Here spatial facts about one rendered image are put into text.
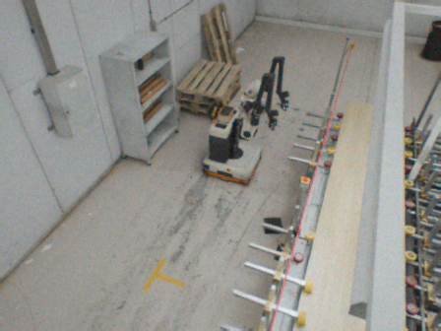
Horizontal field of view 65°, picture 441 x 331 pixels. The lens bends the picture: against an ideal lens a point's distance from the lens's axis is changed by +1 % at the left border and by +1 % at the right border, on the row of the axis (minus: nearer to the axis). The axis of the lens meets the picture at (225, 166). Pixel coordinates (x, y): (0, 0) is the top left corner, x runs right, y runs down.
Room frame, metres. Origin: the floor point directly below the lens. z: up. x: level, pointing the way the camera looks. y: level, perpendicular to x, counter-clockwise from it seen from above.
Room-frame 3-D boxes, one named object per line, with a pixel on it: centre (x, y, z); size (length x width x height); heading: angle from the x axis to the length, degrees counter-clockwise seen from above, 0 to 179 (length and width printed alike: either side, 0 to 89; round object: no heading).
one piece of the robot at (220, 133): (3.69, -0.01, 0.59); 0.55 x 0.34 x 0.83; 160
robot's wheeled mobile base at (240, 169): (3.66, -0.10, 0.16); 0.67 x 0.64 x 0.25; 70
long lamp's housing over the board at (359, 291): (1.57, -0.82, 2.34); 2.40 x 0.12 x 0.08; 160
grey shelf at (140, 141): (4.16, 1.13, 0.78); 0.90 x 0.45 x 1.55; 160
